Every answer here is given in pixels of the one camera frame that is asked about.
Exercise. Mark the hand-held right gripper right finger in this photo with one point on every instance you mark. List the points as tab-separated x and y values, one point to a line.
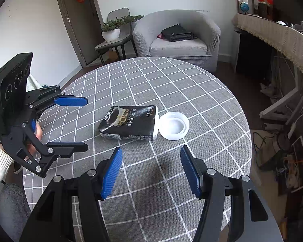
189	171

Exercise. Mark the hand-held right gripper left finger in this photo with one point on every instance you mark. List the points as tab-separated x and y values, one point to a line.
112	174

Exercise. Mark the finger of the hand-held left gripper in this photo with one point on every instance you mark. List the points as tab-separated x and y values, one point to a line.
65	148
70	101

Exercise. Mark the white plastic jar lid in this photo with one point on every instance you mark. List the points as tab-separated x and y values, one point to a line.
173	126

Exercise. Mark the black tissue packet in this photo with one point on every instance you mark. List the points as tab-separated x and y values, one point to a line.
128	124

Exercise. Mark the person's left hand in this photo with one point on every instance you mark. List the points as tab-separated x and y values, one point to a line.
39	133

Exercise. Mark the brown cardboard box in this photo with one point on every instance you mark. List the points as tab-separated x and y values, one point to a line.
112	55

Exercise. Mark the grey dining chair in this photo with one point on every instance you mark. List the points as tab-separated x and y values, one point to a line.
116	42

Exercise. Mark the potted plant in white pot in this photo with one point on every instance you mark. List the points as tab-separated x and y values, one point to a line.
111	34

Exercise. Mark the person's grey fleece clothing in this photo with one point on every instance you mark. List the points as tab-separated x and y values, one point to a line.
12	206

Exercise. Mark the grey door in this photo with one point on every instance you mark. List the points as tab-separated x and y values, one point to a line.
78	22

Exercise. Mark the white framed panel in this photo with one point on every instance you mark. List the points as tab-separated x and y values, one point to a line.
301	163

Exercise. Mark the grey armchair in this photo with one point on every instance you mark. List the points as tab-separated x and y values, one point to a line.
176	53

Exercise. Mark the black leather bag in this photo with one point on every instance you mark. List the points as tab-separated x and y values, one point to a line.
178	34

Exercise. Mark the black cabinet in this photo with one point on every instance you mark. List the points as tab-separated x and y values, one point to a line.
252	55

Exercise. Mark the beige fringed desk cloth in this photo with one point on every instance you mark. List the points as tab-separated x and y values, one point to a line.
280	37

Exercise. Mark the small blue globe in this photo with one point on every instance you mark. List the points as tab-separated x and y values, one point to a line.
243	6

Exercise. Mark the dark speaker box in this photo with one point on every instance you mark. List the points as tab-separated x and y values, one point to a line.
263	10

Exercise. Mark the black monitor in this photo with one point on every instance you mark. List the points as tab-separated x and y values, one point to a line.
282	7

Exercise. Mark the white desk frame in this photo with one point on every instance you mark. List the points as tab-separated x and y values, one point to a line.
287	98

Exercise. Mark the wooden picture frame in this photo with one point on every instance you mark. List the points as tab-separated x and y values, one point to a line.
251	2

